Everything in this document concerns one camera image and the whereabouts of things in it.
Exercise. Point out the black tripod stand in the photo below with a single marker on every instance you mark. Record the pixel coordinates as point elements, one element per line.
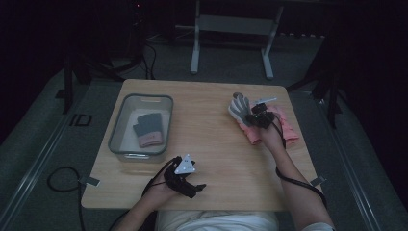
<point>83,70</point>

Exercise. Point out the person's left hand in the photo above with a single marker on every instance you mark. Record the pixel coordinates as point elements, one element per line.
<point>160,192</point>

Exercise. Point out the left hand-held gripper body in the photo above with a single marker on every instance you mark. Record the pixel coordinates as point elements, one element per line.
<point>181,174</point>

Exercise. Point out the pink glove grey palm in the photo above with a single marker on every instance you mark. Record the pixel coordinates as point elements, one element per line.
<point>240,109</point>

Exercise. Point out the person's white shirt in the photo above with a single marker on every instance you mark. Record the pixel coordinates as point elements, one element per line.
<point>218,221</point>

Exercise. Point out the metal floor rail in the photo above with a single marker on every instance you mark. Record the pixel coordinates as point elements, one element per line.
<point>349,166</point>
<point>29,173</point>

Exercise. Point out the black metal stand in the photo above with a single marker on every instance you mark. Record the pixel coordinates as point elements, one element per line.
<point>327,86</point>

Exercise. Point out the grey fingerless glove pink cuff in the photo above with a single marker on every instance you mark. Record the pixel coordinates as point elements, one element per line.
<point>136,130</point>
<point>150,130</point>

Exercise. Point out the clear plastic bin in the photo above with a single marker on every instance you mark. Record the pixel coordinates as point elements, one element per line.
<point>142,128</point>

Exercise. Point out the white metal desk frame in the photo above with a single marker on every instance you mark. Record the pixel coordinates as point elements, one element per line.
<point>231,25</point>

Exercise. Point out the pink glove with print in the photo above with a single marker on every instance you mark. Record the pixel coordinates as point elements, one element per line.
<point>288,131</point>

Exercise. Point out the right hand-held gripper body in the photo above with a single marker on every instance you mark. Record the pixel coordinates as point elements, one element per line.
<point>263,112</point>

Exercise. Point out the person's right hand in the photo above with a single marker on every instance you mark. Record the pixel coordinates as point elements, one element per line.
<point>272,139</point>

